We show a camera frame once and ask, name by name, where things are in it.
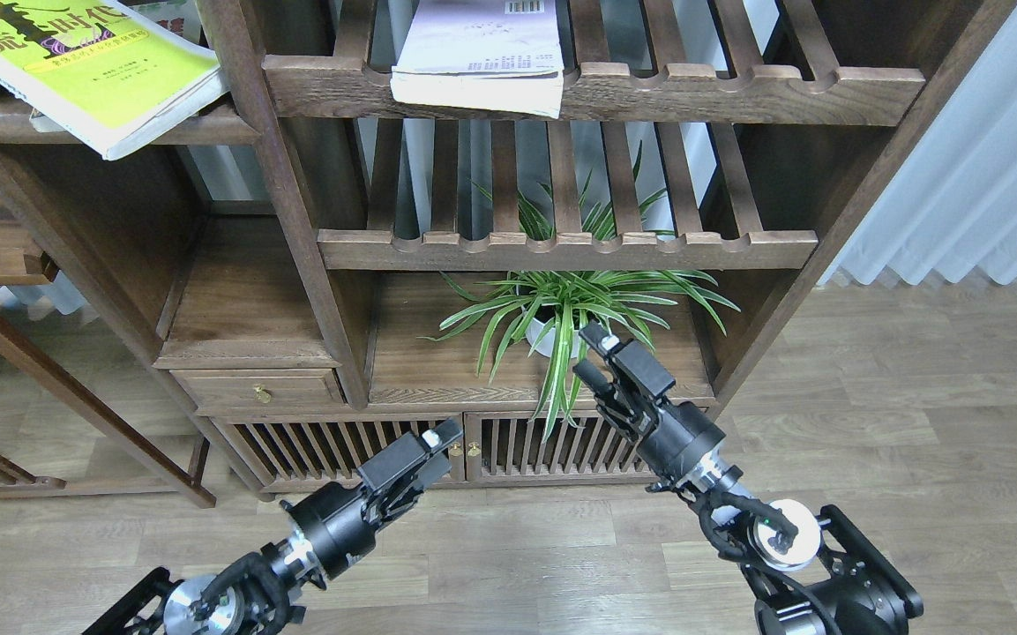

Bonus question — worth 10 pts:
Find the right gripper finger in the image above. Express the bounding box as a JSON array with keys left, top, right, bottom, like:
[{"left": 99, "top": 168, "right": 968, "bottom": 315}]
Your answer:
[
  {"left": 580, "top": 322, "right": 675, "bottom": 402},
  {"left": 572, "top": 359, "right": 636, "bottom": 429}
]

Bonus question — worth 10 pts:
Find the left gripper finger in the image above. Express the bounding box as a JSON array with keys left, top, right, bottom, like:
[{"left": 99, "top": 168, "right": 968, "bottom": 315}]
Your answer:
[
  {"left": 358, "top": 418, "right": 462, "bottom": 495},
  {"left": 380, "top": 480, "right": 434, "bottom": 526}
]

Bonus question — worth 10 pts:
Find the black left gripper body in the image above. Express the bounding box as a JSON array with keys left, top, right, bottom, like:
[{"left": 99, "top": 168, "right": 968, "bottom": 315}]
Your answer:
[{"left": 283, "top": 482, "right": 387, "bottom": 579}]

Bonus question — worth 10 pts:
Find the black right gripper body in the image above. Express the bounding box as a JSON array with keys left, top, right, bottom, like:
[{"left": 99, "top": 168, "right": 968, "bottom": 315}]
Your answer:
[{"left": 601, "top": 385, "right": 729, "bottom": 486}]

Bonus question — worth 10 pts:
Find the yellow green magazine stack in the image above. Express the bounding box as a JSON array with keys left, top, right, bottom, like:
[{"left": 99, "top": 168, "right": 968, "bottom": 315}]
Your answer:
[{"left": 0, "top": 1, "right": 228, "bottom": 161}]

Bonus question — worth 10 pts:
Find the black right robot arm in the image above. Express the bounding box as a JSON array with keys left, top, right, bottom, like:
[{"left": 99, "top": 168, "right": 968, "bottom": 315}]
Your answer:
[{"left": 573, "top": 322, "right": 924, "bottom": 634}]

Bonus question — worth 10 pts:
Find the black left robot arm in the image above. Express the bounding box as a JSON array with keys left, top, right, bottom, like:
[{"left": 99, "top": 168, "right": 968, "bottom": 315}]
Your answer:
[{"left": 88, "top": 418, "right": 463, "bottom": 634}]

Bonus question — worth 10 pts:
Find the green spider plant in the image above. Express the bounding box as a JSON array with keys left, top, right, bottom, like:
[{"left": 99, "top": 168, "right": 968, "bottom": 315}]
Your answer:
[{"left": 426, "top": 141, "right": 741, "bottom": 444}]

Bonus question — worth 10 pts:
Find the white plant pot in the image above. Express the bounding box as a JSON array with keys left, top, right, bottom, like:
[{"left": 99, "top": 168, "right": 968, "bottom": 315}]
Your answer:
[{"left": 526, "top": 315, "right": 590, "bottom": 365}]

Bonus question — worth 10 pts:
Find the brass drawer knob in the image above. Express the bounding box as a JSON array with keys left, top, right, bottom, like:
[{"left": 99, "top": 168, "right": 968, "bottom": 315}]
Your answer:
[{"left": 252, "top": 385, "right": 273, "bottom": 405}]

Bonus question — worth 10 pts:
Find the dark wooden bookshelf cabinet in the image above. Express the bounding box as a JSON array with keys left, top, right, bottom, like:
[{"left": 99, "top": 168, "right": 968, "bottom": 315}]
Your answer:
[{"left": 0, "top": 1, "right": 1016, "bottom": 498}]

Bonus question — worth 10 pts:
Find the white lavender book stack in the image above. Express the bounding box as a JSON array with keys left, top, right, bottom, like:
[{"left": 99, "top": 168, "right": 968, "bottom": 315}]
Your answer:
[{"left": 390, "top": 1, "right": 565, "bottom": 119}]

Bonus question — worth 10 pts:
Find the white pleated curtain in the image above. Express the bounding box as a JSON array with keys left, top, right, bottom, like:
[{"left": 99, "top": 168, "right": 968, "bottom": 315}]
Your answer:
[{"left": 821, "top": 7, "right": 1017, "bottom": 285}]

